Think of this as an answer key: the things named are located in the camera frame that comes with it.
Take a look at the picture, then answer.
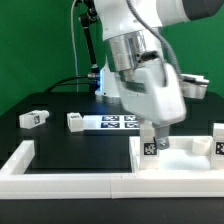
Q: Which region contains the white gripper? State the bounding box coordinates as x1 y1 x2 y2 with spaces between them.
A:
117 62 186 150

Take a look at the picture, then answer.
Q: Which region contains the white square tabletop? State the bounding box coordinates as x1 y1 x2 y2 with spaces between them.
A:
129 136 220 172

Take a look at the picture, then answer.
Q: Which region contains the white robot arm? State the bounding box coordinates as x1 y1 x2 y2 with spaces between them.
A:
94 0 224 149

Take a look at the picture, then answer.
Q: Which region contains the white marker plate with tags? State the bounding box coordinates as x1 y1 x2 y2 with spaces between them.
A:
83 115 139 130

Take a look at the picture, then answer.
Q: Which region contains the black cable on table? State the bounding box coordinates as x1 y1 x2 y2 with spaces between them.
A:
43 75 98 94

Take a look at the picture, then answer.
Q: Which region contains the grey cable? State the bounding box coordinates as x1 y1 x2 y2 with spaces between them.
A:
70 0 81 92

